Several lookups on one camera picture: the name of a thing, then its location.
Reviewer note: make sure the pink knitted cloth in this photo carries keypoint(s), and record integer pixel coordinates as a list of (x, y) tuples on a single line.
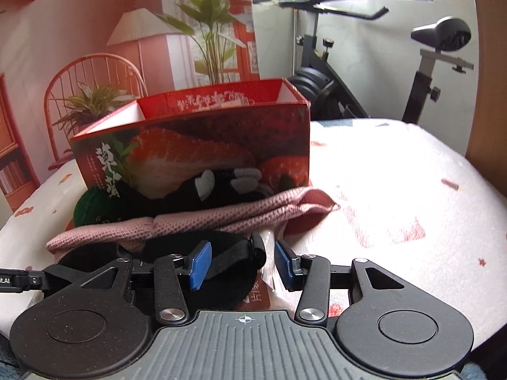
[(298, 203)]

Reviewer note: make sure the black glove grey fingertips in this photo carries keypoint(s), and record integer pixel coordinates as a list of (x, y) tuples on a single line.
[(208, 190)]

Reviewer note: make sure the green tasselled leaf cloth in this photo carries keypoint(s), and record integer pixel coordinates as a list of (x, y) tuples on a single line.
[(95, 207)]

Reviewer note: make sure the patterned white tablecloth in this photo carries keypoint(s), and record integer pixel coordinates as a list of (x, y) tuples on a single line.
[(407, 202)]

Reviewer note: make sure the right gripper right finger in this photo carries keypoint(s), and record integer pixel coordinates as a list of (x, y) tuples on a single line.
[(311, 276)]

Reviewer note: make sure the white face mask package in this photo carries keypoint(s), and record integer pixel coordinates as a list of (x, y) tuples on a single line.
[(268, 292)]

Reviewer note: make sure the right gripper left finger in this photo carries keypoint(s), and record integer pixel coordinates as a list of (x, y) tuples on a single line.
[(174, 275)]

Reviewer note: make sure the red strawberry cardboard box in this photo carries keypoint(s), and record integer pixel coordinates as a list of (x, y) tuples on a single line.
[(155, 143)]

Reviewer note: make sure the printed living room backdrop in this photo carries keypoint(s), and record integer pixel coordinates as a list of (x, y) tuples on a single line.
[(174, 44)]

